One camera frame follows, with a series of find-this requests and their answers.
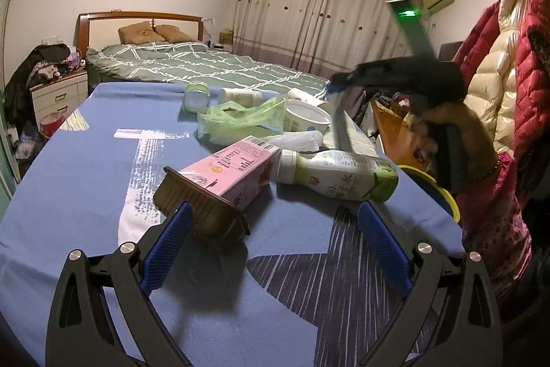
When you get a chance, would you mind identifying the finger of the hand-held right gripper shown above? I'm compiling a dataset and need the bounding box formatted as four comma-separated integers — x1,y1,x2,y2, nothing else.
325,72,366,98

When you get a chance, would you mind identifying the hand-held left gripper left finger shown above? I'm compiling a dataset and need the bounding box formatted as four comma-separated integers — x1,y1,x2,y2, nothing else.
45,201,194,367

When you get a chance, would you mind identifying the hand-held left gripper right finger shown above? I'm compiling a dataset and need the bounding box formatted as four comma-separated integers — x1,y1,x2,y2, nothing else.
357,201,503,367

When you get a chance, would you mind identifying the printed paper cup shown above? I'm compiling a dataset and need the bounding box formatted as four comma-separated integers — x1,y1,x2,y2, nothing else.
286,87,332,114

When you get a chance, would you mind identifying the white plastic bowl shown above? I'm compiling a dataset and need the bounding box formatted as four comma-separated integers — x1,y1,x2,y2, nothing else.
281,98,332,134

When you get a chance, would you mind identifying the brown plastic tray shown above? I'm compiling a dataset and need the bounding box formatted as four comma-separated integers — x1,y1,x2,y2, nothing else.
153,166,251,255

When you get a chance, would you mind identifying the yellow rimmed bin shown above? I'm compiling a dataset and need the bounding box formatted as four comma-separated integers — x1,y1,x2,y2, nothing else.
397,164,461,226

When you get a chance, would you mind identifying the green white drink bottle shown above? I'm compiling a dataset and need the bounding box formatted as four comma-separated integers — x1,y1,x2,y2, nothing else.
276,149,399,203

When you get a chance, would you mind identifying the white pill bottle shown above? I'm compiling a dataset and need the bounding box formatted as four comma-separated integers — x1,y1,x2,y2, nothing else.
217,87,280,108

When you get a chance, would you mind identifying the green plastic bag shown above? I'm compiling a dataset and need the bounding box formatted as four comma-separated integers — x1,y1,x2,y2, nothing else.
197,96,288,146

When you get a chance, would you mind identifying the pink drink carton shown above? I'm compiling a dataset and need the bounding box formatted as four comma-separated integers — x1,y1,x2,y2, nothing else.
177,136,281,209

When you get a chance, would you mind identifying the small jar with green lid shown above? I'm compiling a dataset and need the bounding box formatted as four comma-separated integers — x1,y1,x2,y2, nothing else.
183,81,210,112

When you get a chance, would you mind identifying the person's right forearm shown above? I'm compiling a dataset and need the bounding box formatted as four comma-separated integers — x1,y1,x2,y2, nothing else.
455,152,534,307

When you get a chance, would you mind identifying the person's right hand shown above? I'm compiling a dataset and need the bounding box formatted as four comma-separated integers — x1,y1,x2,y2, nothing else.
411,100,500,185

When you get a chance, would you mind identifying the black monitor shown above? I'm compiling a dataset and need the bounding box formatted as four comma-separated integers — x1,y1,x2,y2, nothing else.
439,41,465,63

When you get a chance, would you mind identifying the pink beige curtain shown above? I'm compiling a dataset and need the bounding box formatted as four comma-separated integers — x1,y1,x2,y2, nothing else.
232,0,430,75

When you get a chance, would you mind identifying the red hooded coat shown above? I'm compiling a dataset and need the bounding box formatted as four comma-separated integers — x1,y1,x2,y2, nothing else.
453,0,520,93

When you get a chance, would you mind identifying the cream puffer jacket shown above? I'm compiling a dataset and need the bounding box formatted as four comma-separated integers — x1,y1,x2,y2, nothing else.
466,0,529,155

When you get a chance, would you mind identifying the blue star printed tablecloth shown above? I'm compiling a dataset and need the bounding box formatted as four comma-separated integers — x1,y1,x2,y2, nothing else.
0,81,467,367

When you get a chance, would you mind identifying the red quilted coat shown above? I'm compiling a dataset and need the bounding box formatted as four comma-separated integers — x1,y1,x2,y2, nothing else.
511,0,550,196

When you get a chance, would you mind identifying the bed with green quilt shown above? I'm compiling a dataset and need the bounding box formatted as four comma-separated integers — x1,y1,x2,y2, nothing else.
85,41,331,99

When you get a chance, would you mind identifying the brown pillow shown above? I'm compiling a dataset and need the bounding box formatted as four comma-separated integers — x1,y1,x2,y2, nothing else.
155,24,195,42
118,23,166,44

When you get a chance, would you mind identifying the white wooden nightstand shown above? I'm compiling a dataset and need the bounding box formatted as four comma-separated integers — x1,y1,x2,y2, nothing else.
29,69,89,136

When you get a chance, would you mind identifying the dark clothes pile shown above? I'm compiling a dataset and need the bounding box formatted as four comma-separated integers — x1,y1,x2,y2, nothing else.
4,44,87,127

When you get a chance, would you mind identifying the wooden headboard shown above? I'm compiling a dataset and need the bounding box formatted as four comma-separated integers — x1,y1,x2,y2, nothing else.
75,11,205,52

